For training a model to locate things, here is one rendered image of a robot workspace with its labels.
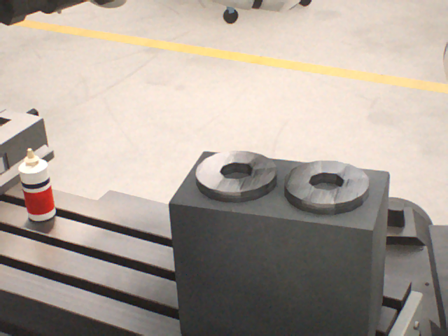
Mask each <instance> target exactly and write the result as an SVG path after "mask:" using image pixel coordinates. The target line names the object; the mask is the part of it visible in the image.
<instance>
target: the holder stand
mask: <svg viewBox="0 0 448 336"><path fill-rule="evenodd" d="M389 182H390V174H389V172H388V171H381V170H374V169H361V168H357V167H355V166H352V164H349V163H345V162H338V161H335V160H317V161H313V162H300V161H293V160H281V159H274V158H268V157H265V156H264V155H261V153H254V152H251V151H243V150H232V151H228V152H223V153H220V152H213V151H203V153H201V155H200V157H199V158H198V160H197V161H196V163H195V165H194V166H193V168H192V169H191V170H190V171H189V172H188V174H187V176H186V178H185V179H184V181H183V182H182V184H181V185H180V186H179V188H178V190H177V191H176V192H175V194H174V195H173V197H172V199H171V200H170V202H169V203H168V207H169V214H170V223H171V237H172V245H173V253H174V268H175V276H176V291H177V299H178V313H179V322H180V330H181V334H182V335H183V336H375V333H376V329H377V323H378V319H379V313H380V309H382V304H383V294H384V270H385V257H386V233H387V220H388V207H389Z"/></svg>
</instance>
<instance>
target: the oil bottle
mask: <svg viewBox="0 0 448 336"><path fill-rule="evenodd" d="M24 161H25V162H23V163H22V164H20V166H19V173H20V180H21V184H22V187H23V192H24V199H25V203H26V207H27V213H28V217H29V219H31V220H33V221H46V220H48V219H50V218H51V217H52V216H54V215H55V213H56V210H55V201H54V197H53V189H52V188H51V184H50V177H49V172H48V164H47V162H46V161H45V160H40V159H39V157H38V156H35V154H34V152H33V150H32V149H28V151H27V157H26V158H25V159H24Z"/></svg>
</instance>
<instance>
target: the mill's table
mask: <svg viewBox="0 0 448 336"><path fill-rule="evenodd" d="M52 192H53V197H54V201H55V210H56V213H55V215H54V216H52V217H51V218H50V219H48V220H45V221H34V220H31V219H29V217H28V213H27V207H26V203H25V196H24V192H23V187H22V184H21V182H19V183H17V184H16V185H14V187H13V188H11V189H9V190H7V191H6V192H5V193H4V194H2V195H0V331H1V332H2V333H6V334H8V335H12V336H183V335H182V334H181V330H180V322H179V307H178V299H177V291H176V276H175V268H174V253H173V245H172V231H171V223H170V218H164V217H161V216H156V215H153V214H149V213H144V212H140V211H135V210H132V209H127V207H123V206H118V205H114V204H109V203H106V202H100V201H97V200H94V199H88V198H86V197H83V196H80V195H75V194H71V193H67V192H63V191H59V190H54V189H52ZM411 283H412V282H411V281H406V280H403V279H400V278H397V277H394V276H388V275H384V294H383V304H382V307H381V309H380V313H379V319H378V323H377V329H376V333H375V336H419V329H420V328H421V313H422V304H423V294H422V293H418V292H415V291H412V289H411Z"/></svg>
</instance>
